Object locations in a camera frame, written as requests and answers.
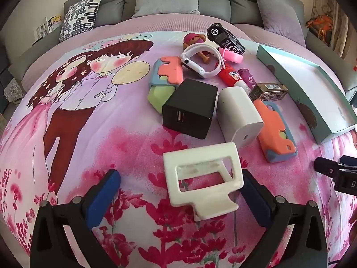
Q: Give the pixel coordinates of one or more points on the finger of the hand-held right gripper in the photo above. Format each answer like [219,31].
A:
[323,166]
[348,160]

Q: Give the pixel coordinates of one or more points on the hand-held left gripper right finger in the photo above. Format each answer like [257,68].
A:
[256,201]

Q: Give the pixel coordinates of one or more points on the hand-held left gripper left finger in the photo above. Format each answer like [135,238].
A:
[103,198]

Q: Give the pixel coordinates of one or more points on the white phone stand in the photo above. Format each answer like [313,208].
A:
[181,189]

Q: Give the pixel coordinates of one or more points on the teal cardboard box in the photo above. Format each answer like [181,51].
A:
[306,75]

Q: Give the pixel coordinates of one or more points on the white charger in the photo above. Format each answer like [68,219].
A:
[237,109]

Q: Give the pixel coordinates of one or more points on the gold metal lighter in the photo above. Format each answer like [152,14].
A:
[265,90]

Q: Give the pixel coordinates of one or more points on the purple lighter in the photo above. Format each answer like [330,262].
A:
[248,76]

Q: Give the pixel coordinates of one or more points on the black charger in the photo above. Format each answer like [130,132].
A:
[192,103]

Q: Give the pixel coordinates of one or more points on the red and white tube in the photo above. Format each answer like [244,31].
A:
[231,75]

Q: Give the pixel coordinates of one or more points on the toy knife with green blade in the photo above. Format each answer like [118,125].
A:
[167,69]

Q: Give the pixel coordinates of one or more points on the black toy car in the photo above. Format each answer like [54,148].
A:
[223,37]

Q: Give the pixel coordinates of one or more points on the printed cartoon blanket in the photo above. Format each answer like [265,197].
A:
[111,145]

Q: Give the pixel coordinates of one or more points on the orange and blue toy knife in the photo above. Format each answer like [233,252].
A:
[270,134]

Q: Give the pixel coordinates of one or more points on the patterned curtain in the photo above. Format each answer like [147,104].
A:
[341,33]

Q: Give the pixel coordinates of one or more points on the orange bag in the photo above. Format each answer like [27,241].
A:
[320,25]

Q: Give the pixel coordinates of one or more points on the pink plastic toy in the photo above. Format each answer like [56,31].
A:
[235,57]

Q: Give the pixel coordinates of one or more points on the white lace cover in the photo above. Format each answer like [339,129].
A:
[12,89]

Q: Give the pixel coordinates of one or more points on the white wrist band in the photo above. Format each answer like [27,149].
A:
[195,67]

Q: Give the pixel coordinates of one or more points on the grey purple pillow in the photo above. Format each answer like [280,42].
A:
[279,16]

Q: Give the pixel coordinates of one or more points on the puppy toy figure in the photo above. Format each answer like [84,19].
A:
[192,39]

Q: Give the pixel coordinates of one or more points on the black and white patterned pillow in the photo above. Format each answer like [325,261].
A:
[81,16]

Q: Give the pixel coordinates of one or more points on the stack of books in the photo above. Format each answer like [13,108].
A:
[53,22]

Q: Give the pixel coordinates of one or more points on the grey sofa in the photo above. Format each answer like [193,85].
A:
[217,0]

